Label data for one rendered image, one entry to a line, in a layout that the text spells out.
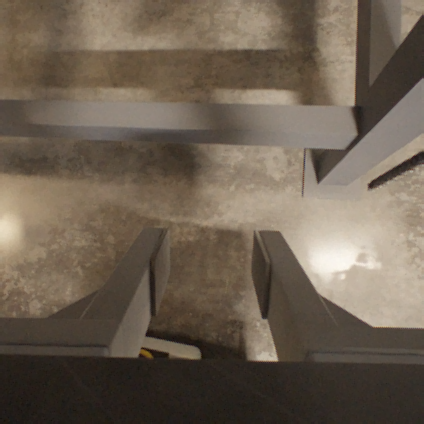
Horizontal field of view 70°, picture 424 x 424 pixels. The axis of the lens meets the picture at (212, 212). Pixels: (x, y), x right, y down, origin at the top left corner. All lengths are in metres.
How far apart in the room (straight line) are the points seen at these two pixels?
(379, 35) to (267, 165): 0.40
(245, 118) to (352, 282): 0.54
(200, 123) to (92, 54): 0.68
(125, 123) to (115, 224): 0.41
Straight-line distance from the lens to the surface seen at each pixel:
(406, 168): 0.66
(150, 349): 0.79
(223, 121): 0.57
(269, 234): 0.15
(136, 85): 1.06
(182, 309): 0.89
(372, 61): 0.65
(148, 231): 0.15
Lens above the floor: 0.85
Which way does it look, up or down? 79 degrees down
